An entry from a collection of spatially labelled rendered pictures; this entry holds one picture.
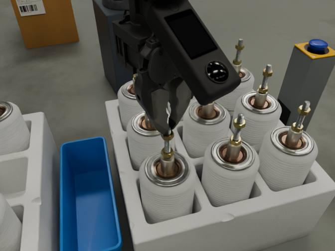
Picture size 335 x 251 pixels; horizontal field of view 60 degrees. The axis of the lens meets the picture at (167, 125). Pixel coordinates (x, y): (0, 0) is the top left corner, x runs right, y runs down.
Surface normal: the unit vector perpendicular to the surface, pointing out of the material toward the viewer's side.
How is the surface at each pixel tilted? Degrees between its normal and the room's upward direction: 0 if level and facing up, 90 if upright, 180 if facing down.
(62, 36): 89
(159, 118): 90
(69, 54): 0
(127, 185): 0
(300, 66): 90
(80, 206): 0
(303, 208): 90
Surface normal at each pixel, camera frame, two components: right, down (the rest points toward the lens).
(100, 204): 0.00, -0.74
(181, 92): 0.59, 0.54
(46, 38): 0.33, 0.61
